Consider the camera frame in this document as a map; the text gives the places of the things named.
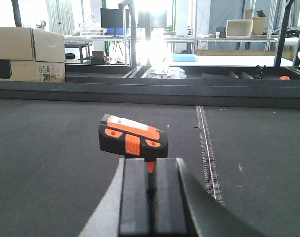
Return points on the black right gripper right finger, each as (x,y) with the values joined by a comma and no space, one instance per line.
(183,208)

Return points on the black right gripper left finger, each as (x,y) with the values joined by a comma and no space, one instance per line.
(123,210)

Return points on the orange black barcode scanner gun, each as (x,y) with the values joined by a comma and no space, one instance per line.
(132,139)

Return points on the crumpled clear plastic bag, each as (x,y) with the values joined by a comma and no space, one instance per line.
(165,72)

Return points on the blue flat tray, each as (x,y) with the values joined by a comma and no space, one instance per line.
(184,57)

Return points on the small orange object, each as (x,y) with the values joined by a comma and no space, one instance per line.
(284,78)

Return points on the stacked cardboard boxes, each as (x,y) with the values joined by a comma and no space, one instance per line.
(34,55)

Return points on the white plastic bin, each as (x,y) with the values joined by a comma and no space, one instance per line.
(239,28)

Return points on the black computer monitor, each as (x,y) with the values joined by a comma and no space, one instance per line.
(111,18)

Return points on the white wire basket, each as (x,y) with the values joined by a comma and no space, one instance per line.
(91,29)

